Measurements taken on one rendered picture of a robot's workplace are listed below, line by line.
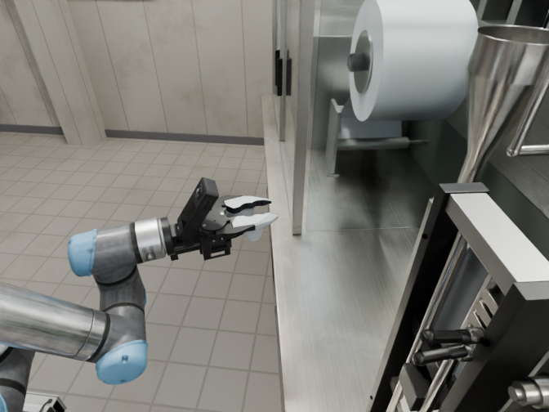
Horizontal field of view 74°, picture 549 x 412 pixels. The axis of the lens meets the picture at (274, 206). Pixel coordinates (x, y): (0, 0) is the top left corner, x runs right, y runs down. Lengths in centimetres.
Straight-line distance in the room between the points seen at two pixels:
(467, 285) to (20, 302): 56
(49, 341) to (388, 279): 80
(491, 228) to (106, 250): 55
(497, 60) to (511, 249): 39
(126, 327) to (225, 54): 291
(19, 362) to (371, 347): 72
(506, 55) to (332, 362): 67
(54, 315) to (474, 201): 55
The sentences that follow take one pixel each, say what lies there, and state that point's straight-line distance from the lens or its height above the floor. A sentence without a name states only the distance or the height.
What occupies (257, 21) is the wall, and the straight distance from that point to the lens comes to 326.
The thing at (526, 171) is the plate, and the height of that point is 119.
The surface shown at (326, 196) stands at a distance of 109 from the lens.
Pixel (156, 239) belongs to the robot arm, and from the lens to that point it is 66.
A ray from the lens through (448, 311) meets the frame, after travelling 52.
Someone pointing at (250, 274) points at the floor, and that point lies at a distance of 226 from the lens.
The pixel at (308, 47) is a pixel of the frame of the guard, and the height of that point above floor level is 146.
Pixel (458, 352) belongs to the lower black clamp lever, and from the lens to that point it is 41.
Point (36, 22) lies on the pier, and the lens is 376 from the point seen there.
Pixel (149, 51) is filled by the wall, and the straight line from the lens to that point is 358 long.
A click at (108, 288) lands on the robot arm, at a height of 116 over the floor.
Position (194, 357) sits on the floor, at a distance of 197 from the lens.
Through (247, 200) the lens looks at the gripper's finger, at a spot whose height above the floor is 124.
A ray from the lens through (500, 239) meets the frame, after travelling 39.
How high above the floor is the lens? 166
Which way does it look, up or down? 37 degrees down
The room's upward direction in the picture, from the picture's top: straight up
